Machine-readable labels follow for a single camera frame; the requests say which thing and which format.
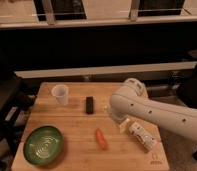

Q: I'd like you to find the black rectangular block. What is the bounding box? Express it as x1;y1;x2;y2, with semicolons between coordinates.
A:
85;96;94;114

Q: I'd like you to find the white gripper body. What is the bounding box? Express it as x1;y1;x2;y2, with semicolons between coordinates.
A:
106;105;131;124

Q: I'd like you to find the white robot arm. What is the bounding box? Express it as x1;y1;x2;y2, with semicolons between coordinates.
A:
107;78;197;142

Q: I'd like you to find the green ribbed plate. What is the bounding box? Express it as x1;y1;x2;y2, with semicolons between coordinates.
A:
23;126;63;166

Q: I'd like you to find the clear plastic cup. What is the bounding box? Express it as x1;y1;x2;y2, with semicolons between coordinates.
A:
51;84;69;105

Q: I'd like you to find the black chair at left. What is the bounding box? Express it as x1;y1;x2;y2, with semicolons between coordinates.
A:
0;77;34;154

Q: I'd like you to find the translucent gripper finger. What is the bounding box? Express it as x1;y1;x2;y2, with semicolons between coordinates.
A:
119;118;131;133

